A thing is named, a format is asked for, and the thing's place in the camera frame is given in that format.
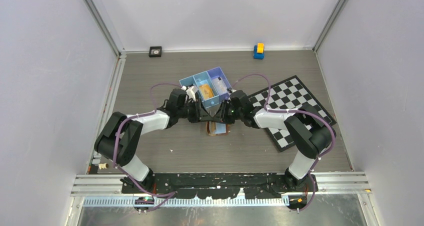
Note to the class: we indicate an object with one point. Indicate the small beige peg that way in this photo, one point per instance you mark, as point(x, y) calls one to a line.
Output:
point(103, 166)

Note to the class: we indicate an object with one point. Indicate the black white checkerboard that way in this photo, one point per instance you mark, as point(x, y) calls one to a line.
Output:
point(290, 93)

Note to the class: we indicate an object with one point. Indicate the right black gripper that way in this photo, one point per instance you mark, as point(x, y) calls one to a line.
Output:
point(221, 112)

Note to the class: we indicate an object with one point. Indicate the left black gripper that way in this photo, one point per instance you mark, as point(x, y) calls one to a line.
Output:
point(200, 114)

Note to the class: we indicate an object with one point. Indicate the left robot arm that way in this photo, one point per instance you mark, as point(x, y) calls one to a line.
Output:
point(119, 138)

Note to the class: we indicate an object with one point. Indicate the blue yellow toy block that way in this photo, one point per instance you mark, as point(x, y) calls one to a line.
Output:
point(259, 51)

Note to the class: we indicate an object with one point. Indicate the white item in box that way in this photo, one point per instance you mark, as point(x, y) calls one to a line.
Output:
point(219, 85)

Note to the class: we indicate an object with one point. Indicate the blue three-compartment organizer box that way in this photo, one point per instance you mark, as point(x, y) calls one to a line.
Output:
point(212, 85)

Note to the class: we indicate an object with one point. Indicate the small black square object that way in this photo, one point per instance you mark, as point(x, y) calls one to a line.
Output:
point(155, 52)

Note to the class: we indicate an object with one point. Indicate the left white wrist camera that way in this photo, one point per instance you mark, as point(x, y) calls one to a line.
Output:
point(190, 91)

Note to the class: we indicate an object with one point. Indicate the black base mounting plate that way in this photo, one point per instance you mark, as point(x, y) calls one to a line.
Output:
point(219, 186)

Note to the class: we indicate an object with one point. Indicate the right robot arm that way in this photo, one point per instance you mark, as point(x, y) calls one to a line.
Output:
point(312, 134)

